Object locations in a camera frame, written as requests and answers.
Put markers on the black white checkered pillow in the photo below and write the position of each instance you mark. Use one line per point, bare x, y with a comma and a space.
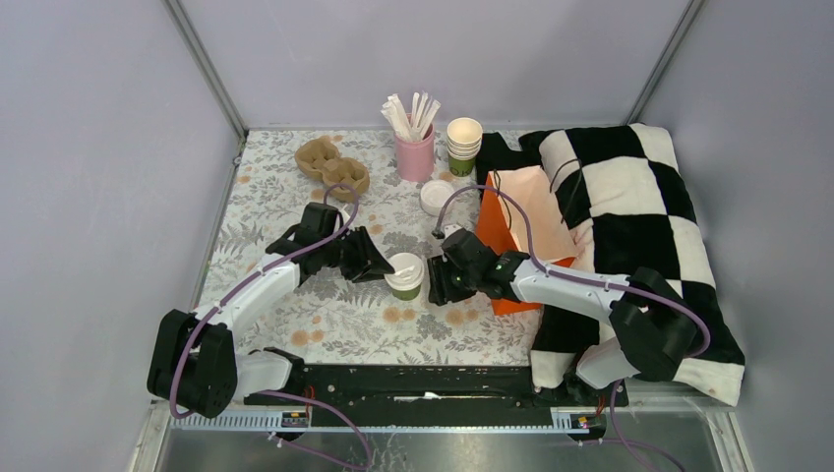
626, 206

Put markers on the orange paper bag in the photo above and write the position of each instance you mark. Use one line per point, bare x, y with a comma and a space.
529, 218

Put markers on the green paper cup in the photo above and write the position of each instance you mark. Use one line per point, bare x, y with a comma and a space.
406, 294

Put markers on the black cloth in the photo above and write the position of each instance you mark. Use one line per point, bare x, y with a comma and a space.
495, 154

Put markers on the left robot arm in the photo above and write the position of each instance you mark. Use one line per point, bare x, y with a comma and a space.
195, 365

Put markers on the floral tablecloth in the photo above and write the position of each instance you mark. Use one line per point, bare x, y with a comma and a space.
329, 320

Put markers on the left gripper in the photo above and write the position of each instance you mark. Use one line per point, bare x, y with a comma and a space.
368, 264

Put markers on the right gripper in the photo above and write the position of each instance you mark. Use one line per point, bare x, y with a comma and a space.
440, 290

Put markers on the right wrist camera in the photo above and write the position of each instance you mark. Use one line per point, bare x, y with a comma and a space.
442, 233

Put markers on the pink straw holder cup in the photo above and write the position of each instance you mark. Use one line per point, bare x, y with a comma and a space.
415, 162

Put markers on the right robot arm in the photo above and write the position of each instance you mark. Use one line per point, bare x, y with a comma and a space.
654, 329

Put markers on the brown pulp cup carrier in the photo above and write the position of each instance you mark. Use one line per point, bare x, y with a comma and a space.
321, 160

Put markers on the stack of white lids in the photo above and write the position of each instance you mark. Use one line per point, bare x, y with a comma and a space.
433, 196

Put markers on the stack of paper cups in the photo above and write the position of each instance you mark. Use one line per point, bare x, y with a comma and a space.
464, 139

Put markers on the white plastic lid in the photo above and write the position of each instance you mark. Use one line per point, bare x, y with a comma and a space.
408, 272

